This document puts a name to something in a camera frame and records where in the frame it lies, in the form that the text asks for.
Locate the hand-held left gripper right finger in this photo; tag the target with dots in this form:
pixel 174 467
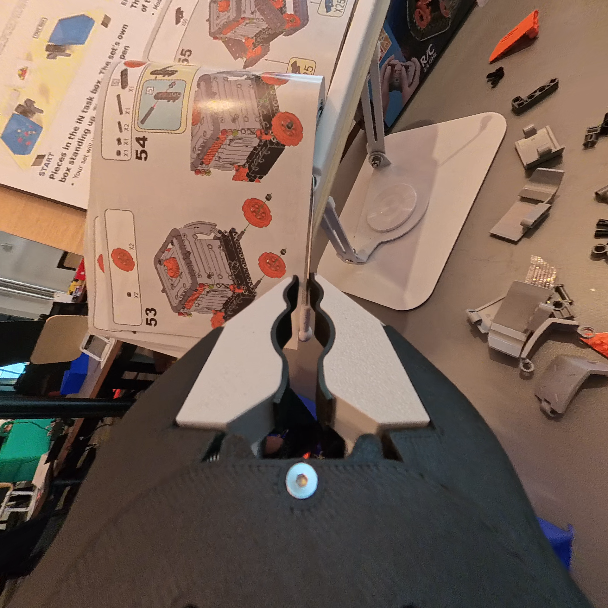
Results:
pixel 375 375

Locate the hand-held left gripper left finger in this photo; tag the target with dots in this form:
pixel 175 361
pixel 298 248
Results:
pixel 232 375

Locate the grey large shell panel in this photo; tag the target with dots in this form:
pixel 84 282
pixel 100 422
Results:
pixel 517 308

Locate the black metal bar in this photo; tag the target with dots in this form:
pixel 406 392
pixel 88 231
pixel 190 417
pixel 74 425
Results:
pixel 61 407

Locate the printed instruction booklet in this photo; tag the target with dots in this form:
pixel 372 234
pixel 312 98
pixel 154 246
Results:
pixel 204 190

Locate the grey arched panel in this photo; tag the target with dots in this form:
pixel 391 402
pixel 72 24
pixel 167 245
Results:
pixel 565 375

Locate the small clear plastic bag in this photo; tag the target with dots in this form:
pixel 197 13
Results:
pixel 541 270

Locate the light grey holed curved panel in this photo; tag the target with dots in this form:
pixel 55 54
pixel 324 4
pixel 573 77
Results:
pixel 527 209

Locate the orange ridged wedge panel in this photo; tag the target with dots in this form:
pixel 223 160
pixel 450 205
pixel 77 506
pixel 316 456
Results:
pixel 598 344

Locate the white book stand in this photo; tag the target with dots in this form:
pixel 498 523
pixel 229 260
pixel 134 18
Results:
pixel 38 213

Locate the grey small pin connector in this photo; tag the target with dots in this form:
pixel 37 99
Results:
pixel 601 251

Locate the black double pin connector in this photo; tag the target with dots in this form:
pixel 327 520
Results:
pixel 602 228

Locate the grey small pin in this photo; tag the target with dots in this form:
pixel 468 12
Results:
pixel 602 194

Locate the dark grey short bent liftarm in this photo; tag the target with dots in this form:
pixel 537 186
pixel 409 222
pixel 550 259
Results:
pixel 534 97

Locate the black small angled connector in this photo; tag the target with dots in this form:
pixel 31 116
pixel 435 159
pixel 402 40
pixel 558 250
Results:
pixel 495 76

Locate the black axle pin connector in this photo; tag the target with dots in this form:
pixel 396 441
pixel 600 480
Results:
pixel 597 130

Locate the printed toy packaging box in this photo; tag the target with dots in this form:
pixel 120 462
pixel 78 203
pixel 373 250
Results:
pixel 427 47

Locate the printed task sheet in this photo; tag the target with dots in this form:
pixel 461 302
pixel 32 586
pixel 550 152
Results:
pixel 47 95

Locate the orange curved toy piece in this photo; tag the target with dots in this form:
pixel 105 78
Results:
pixel 515 35

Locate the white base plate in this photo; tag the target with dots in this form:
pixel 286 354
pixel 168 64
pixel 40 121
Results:
pixel 451 166

